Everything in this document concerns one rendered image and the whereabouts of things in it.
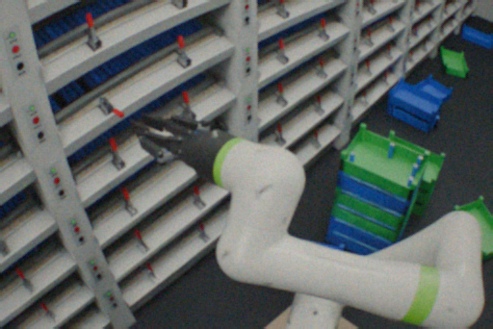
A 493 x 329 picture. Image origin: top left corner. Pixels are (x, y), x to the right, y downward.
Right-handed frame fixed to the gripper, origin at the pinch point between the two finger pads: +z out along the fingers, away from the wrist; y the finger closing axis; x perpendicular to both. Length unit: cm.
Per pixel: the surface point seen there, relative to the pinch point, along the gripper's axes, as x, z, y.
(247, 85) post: -19, 19, 50
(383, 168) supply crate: -55, -16, 76
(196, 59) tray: -1.0, 18.0, 30.9
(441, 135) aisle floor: -95, -9, 168
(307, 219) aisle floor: -91, 17, 69
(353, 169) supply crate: -52, -9, 65
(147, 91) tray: -1.7, 16.8, 12.3
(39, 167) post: -2.5, 16.7, -23.6
